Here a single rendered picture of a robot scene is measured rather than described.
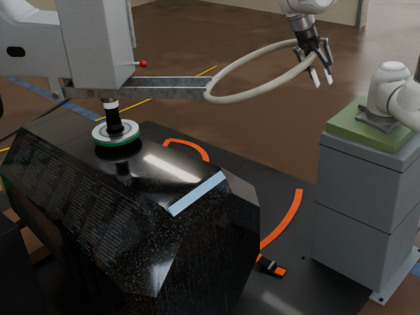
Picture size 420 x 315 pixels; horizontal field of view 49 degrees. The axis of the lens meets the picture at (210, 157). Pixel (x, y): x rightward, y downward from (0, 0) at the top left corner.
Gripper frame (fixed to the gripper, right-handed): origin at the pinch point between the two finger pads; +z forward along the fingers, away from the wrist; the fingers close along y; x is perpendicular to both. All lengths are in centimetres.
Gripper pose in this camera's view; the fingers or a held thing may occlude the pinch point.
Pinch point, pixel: (322, 77)
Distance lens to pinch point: 181.5
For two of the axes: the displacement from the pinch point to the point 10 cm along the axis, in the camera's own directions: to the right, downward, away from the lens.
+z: 4.2, 8.1, 4.1
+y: -8.1, 1.3, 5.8
